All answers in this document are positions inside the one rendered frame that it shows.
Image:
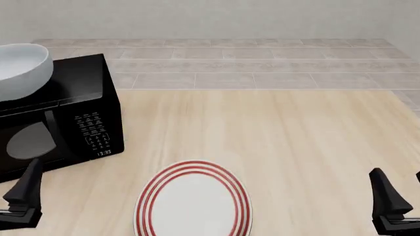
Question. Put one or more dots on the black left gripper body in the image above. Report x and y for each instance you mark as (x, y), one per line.
(19, 220)

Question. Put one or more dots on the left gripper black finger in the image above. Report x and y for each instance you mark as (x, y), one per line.
(28, 191)

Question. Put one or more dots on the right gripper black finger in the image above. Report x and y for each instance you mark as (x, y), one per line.
(418, 177)
(385, 196)

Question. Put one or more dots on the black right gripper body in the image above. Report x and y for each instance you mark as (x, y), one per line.
(400, 226)

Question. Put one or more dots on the white bowl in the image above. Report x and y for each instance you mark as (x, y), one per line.
(19, 71)

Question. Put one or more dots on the white plate with red rings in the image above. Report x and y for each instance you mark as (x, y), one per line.
(193, 201)

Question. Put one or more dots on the black microwave oven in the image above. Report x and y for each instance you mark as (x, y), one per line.
(88, 98)

